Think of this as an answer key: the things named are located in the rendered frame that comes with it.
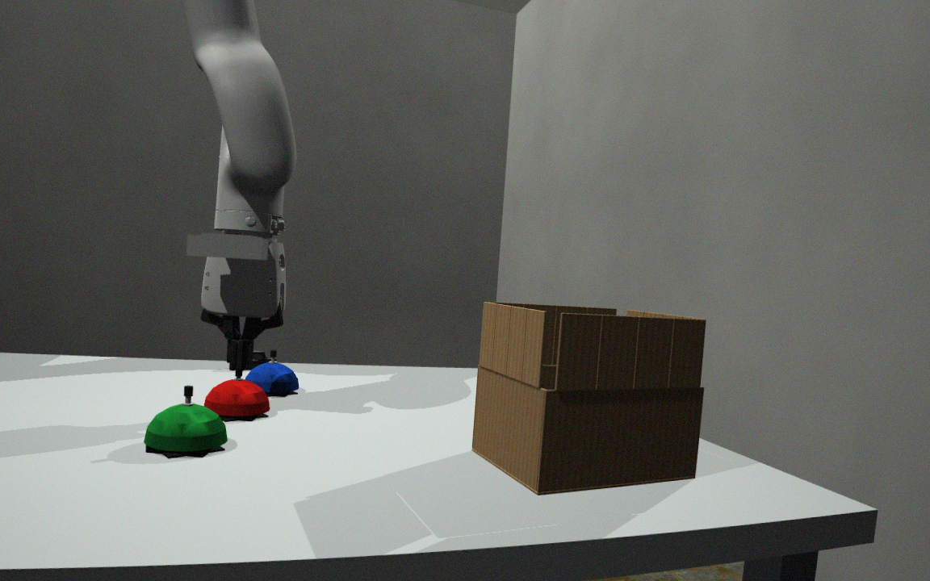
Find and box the green dome bell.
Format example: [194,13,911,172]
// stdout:
[144,386,228,458]

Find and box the brown cardboard box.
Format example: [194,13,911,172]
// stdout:
[471,303,706,495]

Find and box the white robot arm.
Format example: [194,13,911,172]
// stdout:
[180,0,296,260]

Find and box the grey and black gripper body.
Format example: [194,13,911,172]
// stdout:
[201,237,286,318]

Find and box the blue bell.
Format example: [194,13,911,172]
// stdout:
[245,350,299,397]

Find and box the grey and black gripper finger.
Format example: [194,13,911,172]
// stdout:
[237,301,283,371]
[201,310,241,370]

